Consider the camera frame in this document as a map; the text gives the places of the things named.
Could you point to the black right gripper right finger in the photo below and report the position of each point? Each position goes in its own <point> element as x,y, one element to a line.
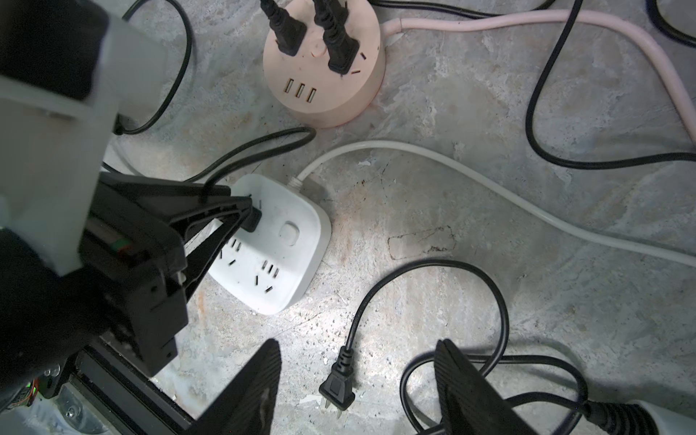
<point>468,403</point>

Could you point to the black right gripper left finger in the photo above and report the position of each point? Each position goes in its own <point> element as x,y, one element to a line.
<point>247,404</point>

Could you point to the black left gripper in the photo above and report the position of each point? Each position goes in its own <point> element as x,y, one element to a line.
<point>134,239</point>

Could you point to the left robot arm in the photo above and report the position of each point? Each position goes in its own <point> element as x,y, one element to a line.
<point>69,69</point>

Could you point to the white square power strip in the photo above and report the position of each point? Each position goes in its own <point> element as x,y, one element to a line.
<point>270,268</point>

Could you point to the round pink power strip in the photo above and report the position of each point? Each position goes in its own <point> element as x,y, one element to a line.
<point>304,83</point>

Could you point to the white folded hair dryer front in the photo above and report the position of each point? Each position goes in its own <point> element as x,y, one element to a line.
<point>636,418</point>

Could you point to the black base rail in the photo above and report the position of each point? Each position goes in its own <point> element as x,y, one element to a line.
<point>97,391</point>

